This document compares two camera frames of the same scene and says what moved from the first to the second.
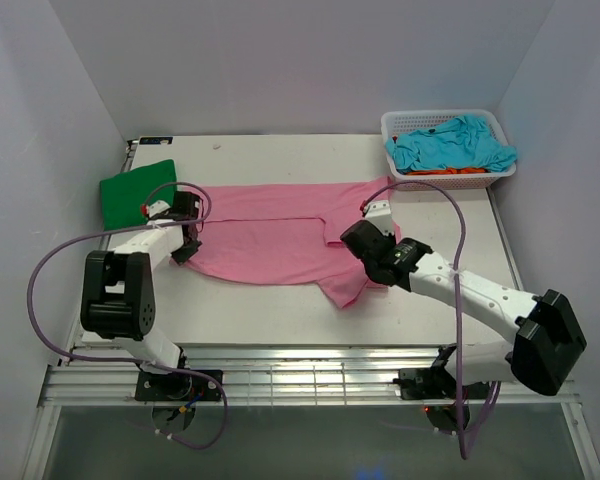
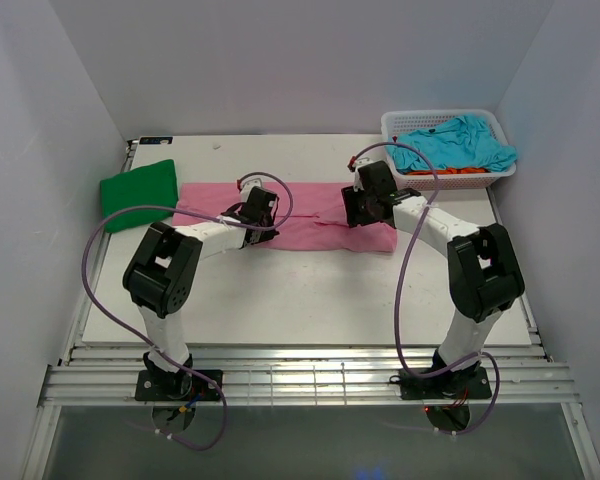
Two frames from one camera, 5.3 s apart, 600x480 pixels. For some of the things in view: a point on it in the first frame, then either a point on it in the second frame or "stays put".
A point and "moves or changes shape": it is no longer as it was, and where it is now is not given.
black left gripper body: (196, 235) → (266, 234)
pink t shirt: (290, 234) moves or changes shape
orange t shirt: (449, 171) stays put
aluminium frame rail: (281, 377) stays put
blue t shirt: (465, 142) stays put
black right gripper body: (370, 275) → (369, 199)
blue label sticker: (155, 140) stays put
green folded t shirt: (124, 193) stays put
